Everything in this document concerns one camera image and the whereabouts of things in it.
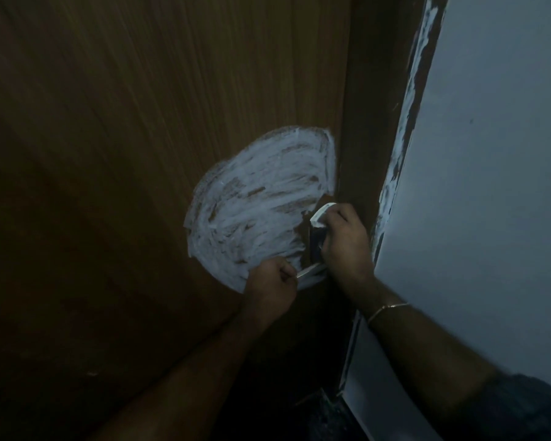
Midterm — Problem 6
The person's left hand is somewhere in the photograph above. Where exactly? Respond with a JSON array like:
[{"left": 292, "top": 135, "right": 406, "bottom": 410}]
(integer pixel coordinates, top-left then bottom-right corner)
[{"left": 242, "top": 256, "right": 299, "bottom": 327}]

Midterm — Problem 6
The person's right hand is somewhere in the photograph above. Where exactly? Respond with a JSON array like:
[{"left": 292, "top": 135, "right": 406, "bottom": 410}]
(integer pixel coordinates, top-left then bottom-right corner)
[{"left": 320, "top": 203, "right": 375, "bottom": 296}]

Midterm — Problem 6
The putty knife with blue handle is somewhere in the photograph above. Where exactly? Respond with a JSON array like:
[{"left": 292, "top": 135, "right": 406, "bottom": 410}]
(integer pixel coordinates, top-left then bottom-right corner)
[{"left": 309, "top": 202, "right": 338, "bottom": 266}]

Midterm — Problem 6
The small putty scraper blade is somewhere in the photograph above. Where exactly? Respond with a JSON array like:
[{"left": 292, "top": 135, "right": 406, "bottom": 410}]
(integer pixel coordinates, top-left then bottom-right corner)
[{"left": 296, "top": 264, "right": 328, "bottom": 280}]

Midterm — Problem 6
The person's right forearm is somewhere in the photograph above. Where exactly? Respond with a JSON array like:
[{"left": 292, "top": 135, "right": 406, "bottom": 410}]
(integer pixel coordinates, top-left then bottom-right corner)
[{"left": 349, "top": 276, "right": 510, "bottom": 441}]

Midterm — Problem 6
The person's left forearm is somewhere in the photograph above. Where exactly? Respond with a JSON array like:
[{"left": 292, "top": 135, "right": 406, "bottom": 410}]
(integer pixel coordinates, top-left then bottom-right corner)
[{"left": 89, "top": 312, "right": 276, "bottom": 441}]

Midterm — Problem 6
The white putty patch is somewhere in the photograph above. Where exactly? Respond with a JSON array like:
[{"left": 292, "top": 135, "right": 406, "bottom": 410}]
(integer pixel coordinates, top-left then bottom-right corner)
[{"left": 184, "top": 126, "right": 337, "bottom": 292}]

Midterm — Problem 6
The brown wooden door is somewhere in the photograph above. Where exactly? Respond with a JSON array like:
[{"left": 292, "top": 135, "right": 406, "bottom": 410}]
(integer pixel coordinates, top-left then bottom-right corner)
[{"left": 0, "top": 0, "right": 352, "bottom": 441}]

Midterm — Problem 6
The dark blue sleeve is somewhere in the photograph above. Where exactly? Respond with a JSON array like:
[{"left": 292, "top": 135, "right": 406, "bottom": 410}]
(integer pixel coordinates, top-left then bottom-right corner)
[{"left": 459, "top": 373, "right": 551, "bottom": 441}]

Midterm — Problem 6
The thin metal bracelet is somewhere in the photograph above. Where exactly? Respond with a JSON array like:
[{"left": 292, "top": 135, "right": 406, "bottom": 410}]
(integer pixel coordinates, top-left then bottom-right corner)
[{"left": 366, "top": 302, "right": 411, "bottom": 326}]

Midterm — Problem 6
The brown wooden door frame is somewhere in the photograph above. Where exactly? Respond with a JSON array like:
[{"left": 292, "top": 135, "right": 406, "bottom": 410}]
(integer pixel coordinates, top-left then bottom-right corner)
[{"left": 335, "top": 0, "right": 448, "bottom": 271}]

